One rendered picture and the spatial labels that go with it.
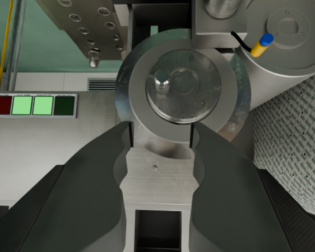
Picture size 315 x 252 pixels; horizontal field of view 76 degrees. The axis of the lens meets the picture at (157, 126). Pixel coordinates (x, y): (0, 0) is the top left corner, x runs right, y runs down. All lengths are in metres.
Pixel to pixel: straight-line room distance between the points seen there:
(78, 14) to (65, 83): 2.94
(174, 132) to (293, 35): 0.17
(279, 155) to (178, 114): 0.24
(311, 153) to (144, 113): 0.23
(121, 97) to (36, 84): 3.44
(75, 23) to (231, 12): 0.38
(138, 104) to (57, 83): 3.29
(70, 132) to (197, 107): 0.45
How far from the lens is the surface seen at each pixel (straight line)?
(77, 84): 3.35
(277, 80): 0.27
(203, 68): 0.21
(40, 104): 0.65
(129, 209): 0.57
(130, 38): 0.26
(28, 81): 3.74
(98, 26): 0.53
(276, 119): 0.41
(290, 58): 0.28
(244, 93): 0.24
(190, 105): 0.20
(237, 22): 0.23
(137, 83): 0.22
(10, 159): 0.68
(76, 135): 0.60
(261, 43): 0.19
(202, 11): 0.23
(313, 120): 0.34
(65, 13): 0.52
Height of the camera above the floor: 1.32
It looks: 9 degrees down
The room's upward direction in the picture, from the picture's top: 179 degrees counter-clockwise
